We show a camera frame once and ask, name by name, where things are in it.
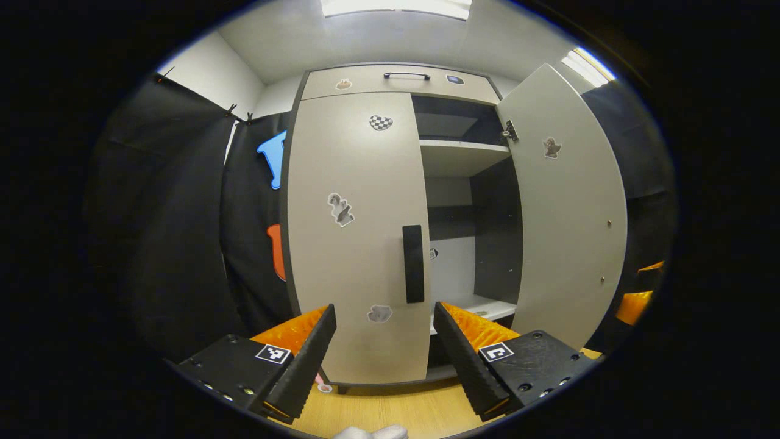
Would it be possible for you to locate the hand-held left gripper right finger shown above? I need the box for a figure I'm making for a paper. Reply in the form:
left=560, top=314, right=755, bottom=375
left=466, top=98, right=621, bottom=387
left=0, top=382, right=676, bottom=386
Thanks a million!
left=433, top=301, right=601, bottom=423

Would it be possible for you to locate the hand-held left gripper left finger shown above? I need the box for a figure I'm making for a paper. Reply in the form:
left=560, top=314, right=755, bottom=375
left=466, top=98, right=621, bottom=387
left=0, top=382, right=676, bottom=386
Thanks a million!
left=174, top=303, right=337, bottom=426

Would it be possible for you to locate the beige cabinet door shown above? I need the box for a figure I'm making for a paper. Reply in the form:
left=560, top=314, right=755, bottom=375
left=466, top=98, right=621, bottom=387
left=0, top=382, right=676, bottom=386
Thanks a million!
left=286, top=91, right=432, bottom=385
left=495, top=63, right=628, bottom=351

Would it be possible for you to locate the beige double-door shoe cabinet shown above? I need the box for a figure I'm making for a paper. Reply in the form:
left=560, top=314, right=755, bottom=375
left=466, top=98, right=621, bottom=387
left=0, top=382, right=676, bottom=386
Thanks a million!
left=279, top=61, right=525, bottom=394

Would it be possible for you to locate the white cabinet shelf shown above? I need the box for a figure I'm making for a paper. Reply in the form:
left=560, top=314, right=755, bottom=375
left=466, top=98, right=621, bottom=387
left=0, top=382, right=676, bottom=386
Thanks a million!
left=419, top=139, right=511, bottom=179
left=430, top=294, right=517, bottom=335

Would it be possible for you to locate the beige cabinet drawer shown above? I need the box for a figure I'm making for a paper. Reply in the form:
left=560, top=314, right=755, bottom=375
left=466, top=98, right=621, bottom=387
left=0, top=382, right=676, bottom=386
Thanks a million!
left=300, top=65, right=502, bottom=105

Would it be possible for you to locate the black backdrop cloth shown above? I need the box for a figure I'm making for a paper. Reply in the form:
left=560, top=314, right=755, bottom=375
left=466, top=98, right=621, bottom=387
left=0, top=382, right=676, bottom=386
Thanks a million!
left=85, top=73, right=677, bottom=360

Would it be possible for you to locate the narrow ceiling light panel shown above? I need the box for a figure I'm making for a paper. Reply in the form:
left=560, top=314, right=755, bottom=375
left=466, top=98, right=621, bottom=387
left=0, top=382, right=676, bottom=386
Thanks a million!
left=561, top=48, right=616, bottom=88

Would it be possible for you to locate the large ceiling light panel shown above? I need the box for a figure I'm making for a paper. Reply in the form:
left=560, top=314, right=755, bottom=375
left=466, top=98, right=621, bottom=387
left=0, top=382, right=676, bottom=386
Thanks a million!
left=321, top=0, right=473, bottom=20

